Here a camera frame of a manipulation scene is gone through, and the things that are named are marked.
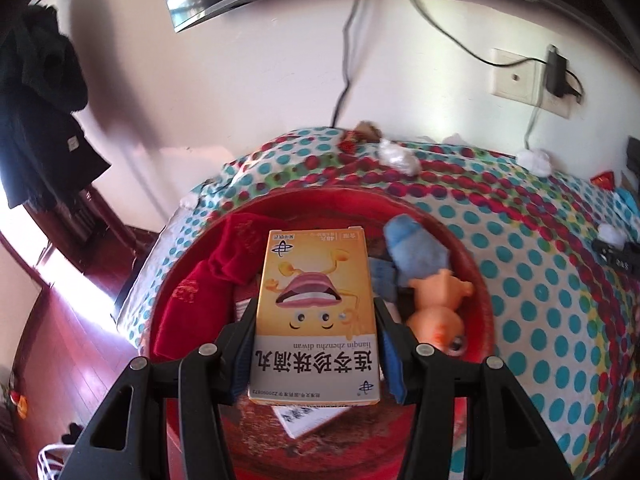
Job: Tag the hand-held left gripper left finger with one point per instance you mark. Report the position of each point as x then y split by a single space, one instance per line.
241 365

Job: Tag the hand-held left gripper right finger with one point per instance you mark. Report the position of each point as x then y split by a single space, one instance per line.
395 370

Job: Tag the orange medicine box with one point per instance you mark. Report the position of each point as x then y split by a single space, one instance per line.
310 310

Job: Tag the red round basin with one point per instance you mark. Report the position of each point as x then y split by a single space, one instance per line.
320 205

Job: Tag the orange rubber pig toy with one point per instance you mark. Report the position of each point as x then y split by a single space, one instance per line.
435 310

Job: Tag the long red sock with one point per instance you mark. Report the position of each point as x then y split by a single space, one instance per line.
190 305

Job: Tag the white paper leaflet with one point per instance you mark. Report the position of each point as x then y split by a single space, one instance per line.
305 417

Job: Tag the short red sock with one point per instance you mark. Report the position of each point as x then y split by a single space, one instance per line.
240 245

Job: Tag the blue folded sock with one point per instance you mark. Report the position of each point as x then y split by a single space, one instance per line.
415 250

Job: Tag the polka dot bedsheet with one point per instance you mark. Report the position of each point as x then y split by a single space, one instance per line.
525 285

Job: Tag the white crumpled tissue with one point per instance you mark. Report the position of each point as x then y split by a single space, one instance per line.
188 201

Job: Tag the radiator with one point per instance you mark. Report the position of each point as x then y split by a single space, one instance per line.
85 220

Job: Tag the white crumpled plastic wrap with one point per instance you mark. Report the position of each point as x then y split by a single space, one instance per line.
398 156

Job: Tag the red yellow ornament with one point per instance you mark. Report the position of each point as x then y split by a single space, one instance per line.
19 400

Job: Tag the small red packet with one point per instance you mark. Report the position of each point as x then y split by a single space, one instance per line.
350 143

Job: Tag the white tissue scrap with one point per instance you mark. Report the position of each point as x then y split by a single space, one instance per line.
455 137

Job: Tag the brown paper scrap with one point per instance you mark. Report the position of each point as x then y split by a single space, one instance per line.
369 130

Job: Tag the black device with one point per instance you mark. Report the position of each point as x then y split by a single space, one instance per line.
615 256

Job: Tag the red gold packet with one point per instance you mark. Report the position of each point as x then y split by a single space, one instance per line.
602 180

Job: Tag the light blue cloth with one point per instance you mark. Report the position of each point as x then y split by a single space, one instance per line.
629 198

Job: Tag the black hanging jacket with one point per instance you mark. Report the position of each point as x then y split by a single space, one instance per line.
45 110

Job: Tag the black power adapter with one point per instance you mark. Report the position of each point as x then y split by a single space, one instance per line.
557 72

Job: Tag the white wall socket plate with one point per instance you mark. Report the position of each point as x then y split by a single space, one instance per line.
515 75

